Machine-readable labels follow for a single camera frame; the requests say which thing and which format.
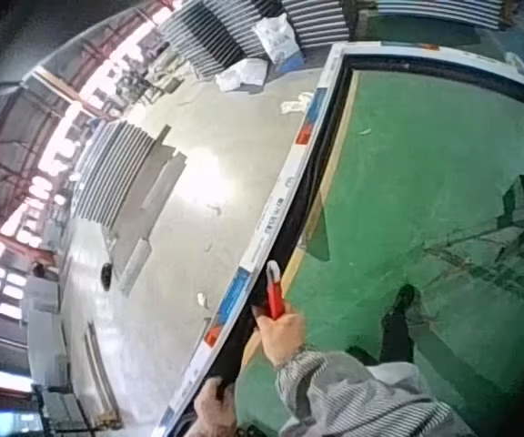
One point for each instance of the person's left hand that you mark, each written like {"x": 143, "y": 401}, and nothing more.
{"x": 216, "y": 409}

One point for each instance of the person's right hand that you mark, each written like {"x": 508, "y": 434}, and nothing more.
{"x": 285, "y": 334}

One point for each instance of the person's right fingers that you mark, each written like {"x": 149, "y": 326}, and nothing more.
{"x": 266, "y": 320}

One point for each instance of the person's left fingers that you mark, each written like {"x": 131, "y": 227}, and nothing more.
{"x": 211, "y": 389}

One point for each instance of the red hand tool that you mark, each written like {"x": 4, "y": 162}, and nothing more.
{"x": 275, "y": 293}

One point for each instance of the white window frame with glass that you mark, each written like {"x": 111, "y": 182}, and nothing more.
{"x": 269, "y": 227}

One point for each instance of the long metal rails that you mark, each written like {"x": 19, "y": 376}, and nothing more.
{"x": 100, "y": 371}

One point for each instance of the person's legs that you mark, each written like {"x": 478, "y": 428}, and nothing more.
{"x": 398, "y": 328}

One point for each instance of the white profile bar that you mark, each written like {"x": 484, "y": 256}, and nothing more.
{"x": 134, "y": 268}

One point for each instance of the small black object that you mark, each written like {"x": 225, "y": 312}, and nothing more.
{"x": 106, "y": 274}

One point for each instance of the grey flat panels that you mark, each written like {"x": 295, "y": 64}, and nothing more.
{"x": 162, "y": 184}

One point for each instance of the white cabinet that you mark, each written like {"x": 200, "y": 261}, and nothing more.
{"x": 43, "y": 296}

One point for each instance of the white crumpled scrap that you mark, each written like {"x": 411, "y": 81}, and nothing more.
{"x": 296, "y": 104}

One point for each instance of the stack of white window frames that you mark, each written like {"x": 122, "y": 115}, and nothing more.
{"x": 107, "y": 170}

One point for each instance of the white plastic sheet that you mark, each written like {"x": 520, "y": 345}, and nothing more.
{"x": 243, "y": 75}

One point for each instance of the white printed bag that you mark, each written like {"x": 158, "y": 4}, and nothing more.
{"x": 278, "y": 38}

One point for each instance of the stack of grey window frames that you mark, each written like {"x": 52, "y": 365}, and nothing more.
{"x": 216, "y": 38}
{"x": 439, "y": 11}
{"x": 316, "y": 20}

